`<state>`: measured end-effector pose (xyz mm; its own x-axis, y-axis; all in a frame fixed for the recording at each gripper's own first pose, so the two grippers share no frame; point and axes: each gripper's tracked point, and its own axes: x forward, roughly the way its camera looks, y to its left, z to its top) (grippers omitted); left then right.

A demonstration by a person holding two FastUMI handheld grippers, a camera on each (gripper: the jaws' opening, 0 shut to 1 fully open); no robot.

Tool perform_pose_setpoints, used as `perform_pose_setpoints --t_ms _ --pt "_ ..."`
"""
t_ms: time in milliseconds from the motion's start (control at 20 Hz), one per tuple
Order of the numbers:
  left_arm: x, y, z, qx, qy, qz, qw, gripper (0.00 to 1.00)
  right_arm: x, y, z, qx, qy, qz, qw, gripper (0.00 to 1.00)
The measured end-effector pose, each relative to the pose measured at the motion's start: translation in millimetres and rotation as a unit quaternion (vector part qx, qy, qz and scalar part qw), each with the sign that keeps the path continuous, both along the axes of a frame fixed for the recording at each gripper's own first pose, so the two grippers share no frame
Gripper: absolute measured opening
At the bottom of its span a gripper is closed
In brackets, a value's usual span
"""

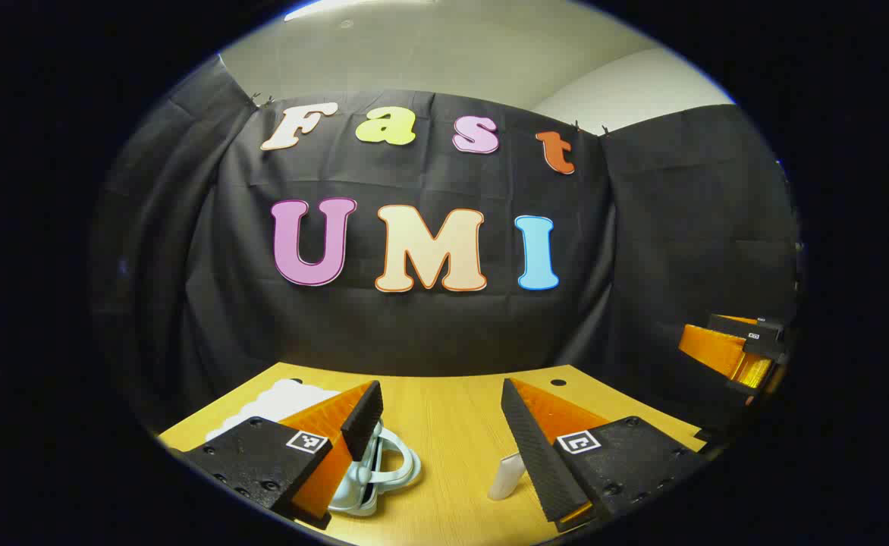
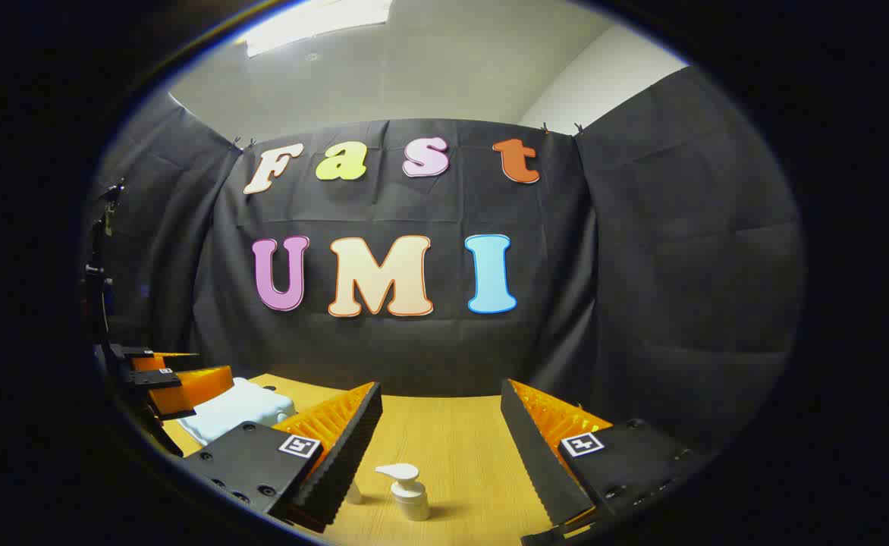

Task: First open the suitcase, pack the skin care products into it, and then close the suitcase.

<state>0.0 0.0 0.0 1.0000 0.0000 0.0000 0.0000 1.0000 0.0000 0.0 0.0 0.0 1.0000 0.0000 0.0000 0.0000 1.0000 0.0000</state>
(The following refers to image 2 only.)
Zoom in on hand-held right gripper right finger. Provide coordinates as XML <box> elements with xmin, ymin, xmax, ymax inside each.
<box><xmin>501</xmin><ymin>379</ymin><xmax>718</xmax><ymax>544</ymax></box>

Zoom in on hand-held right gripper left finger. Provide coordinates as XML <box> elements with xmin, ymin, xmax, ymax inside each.
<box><xmin>179</xmin><ymin>381</ymin><xmax>383</xmax><ymax>533</ymax></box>

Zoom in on black backdrop cloth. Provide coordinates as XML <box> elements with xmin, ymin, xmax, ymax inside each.
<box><xmin>84</xmin><ymin>67</ymin><xmax>806</xmax><ymax>456</ymax></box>

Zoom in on white pump bottle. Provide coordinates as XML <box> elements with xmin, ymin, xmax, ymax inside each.
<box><xmin>375</xmin><ymin>463</ymin><xmax>431</xmax><ymax>522</ymax></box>

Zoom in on light blue suitcase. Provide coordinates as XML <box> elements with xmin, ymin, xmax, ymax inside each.
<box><xmin>179</xmin><ymin>377</ymin><xmax>297</xmax><ymax>446</ymax></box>

